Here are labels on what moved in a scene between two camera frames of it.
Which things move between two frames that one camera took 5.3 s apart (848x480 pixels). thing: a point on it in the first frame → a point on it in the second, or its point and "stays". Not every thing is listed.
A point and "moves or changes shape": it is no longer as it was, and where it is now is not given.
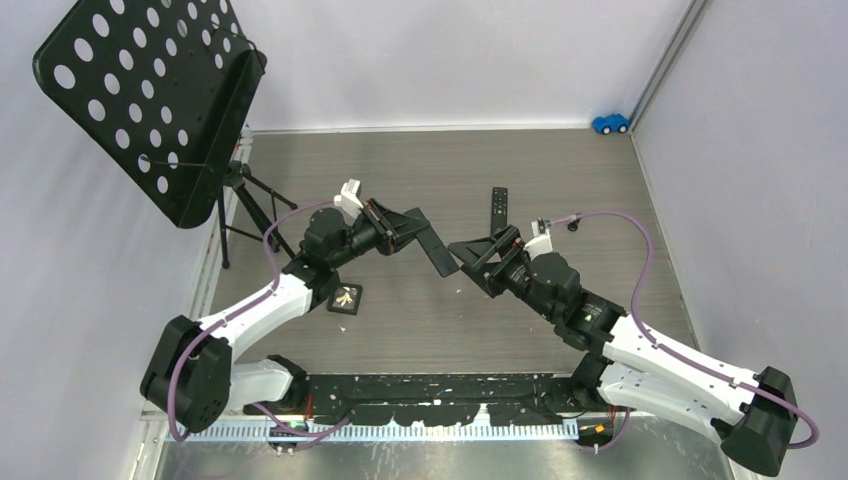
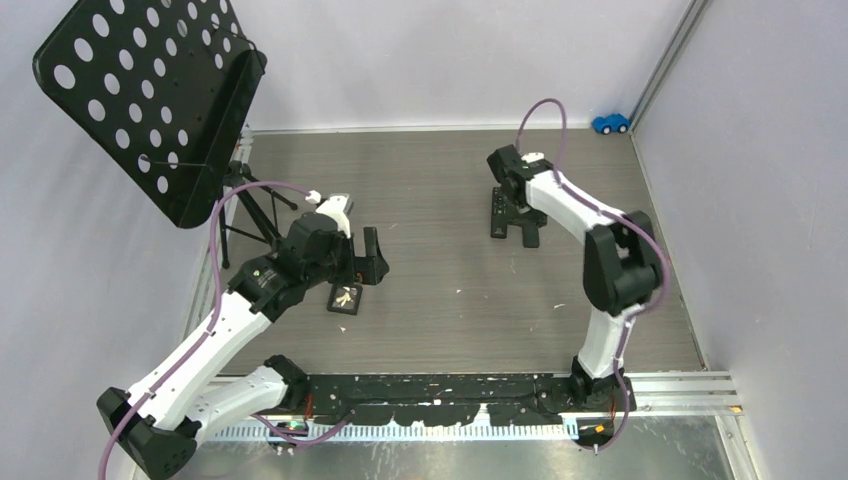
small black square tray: [346, 298] stays
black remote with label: [499, 208] stays
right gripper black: [507, 242] → [525, 219]
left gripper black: [394, 230] → [368, 269]
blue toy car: [611, 123] stays
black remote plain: [438, 253] moves or changes shape
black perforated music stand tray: [164, 90] stays
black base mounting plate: [447, 399] stays
